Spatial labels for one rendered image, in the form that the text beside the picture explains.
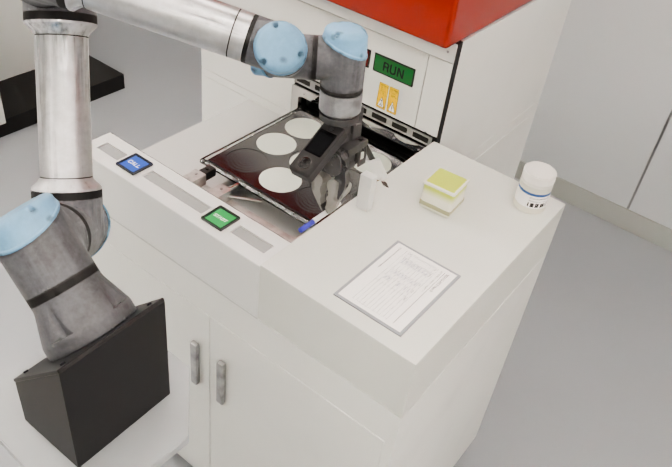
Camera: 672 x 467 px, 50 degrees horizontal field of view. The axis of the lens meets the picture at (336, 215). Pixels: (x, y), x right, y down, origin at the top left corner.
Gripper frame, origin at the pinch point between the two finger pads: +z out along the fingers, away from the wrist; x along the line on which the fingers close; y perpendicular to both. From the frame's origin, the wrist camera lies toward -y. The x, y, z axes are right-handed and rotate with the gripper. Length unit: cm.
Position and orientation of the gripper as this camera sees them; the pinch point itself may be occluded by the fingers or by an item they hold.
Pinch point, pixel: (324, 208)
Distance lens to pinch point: 136.7
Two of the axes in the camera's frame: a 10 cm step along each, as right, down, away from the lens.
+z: -0.8, 8.1, 5.8
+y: 6.1, -4.2, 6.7
